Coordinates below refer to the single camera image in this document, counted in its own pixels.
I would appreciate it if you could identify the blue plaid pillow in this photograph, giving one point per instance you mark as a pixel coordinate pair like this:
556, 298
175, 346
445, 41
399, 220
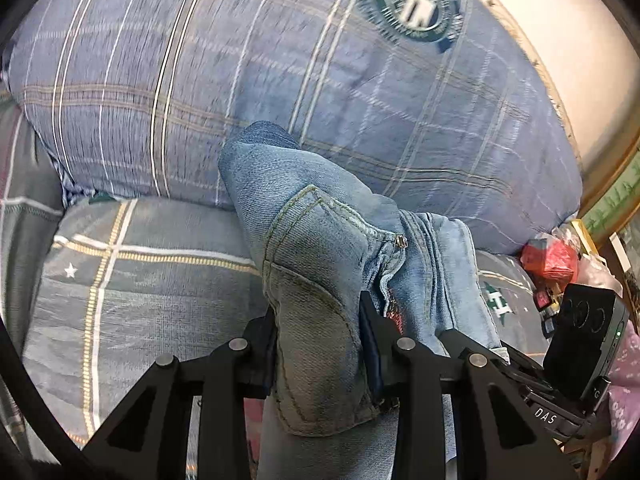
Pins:
200, 85

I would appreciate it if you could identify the green printed panel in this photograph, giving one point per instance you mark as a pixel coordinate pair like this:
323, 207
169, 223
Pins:
615, 205

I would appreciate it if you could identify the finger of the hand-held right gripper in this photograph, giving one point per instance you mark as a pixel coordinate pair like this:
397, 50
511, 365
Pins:
465, 345

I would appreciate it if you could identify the red packet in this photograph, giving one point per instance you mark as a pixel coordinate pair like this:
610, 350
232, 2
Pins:
550, 260

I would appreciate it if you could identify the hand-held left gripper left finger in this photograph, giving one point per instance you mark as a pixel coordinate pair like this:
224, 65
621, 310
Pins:
267, 360

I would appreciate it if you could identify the wooden bed frame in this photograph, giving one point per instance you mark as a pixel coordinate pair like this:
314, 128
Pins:
600, 187

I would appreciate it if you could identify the blue denim pants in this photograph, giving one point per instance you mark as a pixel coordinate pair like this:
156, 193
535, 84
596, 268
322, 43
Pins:
310, 260

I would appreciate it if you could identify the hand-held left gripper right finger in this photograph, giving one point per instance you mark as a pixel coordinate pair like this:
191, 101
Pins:
372, 355

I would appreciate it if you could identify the grey plaid bed sheet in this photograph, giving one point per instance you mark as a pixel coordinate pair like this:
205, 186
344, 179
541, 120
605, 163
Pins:
150, 300

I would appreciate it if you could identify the pink floral cloth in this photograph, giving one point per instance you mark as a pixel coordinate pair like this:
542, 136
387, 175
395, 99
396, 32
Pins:
625, 395

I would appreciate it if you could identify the small dark pink packet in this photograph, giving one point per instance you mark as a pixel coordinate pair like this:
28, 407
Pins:
542, 301

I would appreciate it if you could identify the green striped cloth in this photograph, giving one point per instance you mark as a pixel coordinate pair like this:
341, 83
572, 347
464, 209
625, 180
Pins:
25, 220

